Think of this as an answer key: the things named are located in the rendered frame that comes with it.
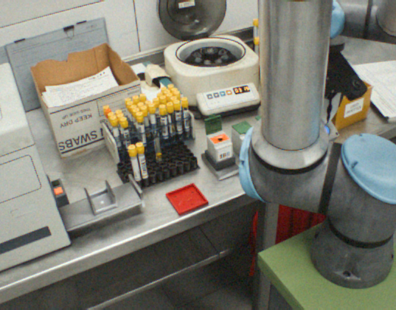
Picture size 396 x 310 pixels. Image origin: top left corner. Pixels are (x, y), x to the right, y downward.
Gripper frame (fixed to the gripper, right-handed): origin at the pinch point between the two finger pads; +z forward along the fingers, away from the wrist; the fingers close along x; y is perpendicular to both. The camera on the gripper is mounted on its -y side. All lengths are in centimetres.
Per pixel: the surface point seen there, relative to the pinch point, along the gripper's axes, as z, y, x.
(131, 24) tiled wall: -8, 66, 22
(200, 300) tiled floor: 96, 31, 22
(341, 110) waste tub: 2.1, 4.6, -9.7
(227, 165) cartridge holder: 6.5, 5.9, 23.1
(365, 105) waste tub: 3.6, 4.9, -19.0
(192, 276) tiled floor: 96, 44, 20
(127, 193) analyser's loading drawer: 4.3, 6.4, 46.3
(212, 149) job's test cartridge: 2.8, 8.5, 25.4
